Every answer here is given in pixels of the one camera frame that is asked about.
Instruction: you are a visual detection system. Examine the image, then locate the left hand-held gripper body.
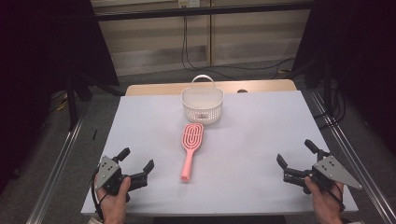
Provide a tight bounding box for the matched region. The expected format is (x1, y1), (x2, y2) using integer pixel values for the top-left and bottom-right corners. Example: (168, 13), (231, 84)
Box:
(93, 155), (140, 203)

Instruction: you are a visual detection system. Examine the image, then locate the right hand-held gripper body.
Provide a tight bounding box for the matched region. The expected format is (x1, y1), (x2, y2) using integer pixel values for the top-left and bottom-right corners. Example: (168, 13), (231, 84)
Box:
(282, 150), (364, 196)

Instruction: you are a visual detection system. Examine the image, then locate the pink hairbrush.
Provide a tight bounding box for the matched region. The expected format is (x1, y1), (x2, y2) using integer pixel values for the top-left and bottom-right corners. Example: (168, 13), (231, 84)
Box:
(179, 122), (205, 182)

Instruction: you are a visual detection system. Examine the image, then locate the white perforated plastic basket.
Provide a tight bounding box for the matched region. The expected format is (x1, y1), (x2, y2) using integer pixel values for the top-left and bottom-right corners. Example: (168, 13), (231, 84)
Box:
(180, 74), (225, 127)

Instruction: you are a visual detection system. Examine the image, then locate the person's left hand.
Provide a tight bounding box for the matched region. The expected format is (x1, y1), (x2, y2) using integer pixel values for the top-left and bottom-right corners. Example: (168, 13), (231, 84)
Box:
(95, 175), (133, 224)

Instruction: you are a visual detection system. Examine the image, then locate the person's right hand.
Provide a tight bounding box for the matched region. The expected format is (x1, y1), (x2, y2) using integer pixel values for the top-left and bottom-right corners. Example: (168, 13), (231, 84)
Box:
(304, 175), (346, 224)

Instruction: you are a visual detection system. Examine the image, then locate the white table board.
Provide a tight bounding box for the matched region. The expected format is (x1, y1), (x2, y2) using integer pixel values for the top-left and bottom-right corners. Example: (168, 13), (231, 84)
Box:
(80, 90), (360, 217)

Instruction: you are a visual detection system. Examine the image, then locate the black metal stand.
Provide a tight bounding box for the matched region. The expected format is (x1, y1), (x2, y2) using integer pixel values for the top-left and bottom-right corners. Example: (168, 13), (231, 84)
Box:
(66, 74), (94, 131)

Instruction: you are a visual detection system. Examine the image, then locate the wooden table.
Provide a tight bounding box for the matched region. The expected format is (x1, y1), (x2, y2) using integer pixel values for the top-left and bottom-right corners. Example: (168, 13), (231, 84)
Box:
(124, 78), (298, 97)

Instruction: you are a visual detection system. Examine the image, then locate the black curtain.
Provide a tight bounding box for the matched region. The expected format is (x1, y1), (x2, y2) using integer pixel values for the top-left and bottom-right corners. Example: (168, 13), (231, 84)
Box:
(0, 0), (121, 194)
(291, 0), (396, 157)

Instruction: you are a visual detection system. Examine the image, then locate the black horizontal bar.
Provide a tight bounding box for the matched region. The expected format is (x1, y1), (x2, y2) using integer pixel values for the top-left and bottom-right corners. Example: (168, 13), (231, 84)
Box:
(92, 1), (315, 22)

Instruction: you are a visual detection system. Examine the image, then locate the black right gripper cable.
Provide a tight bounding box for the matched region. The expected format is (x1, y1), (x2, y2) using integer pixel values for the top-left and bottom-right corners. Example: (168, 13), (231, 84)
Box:
(317, 176), (347, 213)

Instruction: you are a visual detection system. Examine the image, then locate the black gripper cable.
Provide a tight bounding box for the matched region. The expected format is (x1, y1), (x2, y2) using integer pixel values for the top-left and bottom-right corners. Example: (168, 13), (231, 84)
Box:
(91, 169), (108, 220)
(317, 176), (347, 213)

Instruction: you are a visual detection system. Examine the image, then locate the aluminium floor rail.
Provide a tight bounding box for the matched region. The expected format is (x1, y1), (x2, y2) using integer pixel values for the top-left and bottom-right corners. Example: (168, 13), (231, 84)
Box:
(308, 89), (396, 224)
(25, 102), (91, 224)

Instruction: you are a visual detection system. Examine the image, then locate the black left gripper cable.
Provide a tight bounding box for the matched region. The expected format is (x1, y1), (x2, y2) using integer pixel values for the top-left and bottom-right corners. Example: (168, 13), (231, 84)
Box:
(91, 169), (108, 220)

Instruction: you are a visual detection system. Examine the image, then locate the black floor cable bundle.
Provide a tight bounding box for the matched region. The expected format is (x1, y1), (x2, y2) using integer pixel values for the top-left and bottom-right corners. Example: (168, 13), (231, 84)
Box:
(313, 89), (347, 129)

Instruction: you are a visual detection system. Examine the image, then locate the black hanging wall cable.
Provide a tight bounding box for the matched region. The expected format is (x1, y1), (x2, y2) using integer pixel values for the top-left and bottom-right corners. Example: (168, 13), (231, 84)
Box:
(180, 15), (238, 80)

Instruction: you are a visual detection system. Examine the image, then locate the white wall socket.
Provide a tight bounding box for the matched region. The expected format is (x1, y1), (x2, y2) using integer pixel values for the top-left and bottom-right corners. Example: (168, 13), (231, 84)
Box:
(177, 0), (201, 8)

